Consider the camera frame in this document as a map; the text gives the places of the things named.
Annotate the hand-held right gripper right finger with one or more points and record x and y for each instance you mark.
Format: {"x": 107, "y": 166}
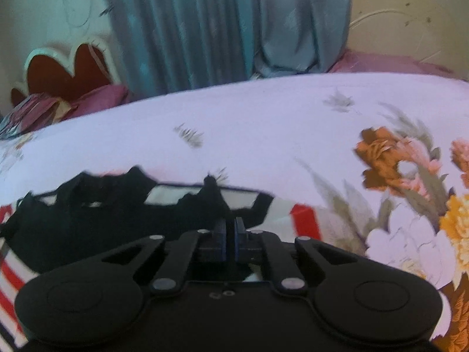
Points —
{"x": 240, "y": 240}

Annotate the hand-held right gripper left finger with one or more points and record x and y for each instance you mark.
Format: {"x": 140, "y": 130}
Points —
{"x": 221, "y": 240}

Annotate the striped knit sweater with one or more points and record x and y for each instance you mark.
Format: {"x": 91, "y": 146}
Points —
{"x": 110, "y": 220}

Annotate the floral lilac bed sheet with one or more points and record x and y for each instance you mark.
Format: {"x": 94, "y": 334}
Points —
{"x": 256, "y": 132}

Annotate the magenta pillow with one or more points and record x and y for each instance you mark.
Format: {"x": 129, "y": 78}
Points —
{"x": 102, "y": 97}

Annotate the blue grey curtain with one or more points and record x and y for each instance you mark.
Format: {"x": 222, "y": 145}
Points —
{"x": 220, "y": 25}

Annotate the pink bed cloth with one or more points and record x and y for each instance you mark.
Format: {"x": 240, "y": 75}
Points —
{"x": 377, "y": 64}

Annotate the red scalloped headboard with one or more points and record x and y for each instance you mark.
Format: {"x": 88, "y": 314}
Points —
{"x": 55, "y": 73}

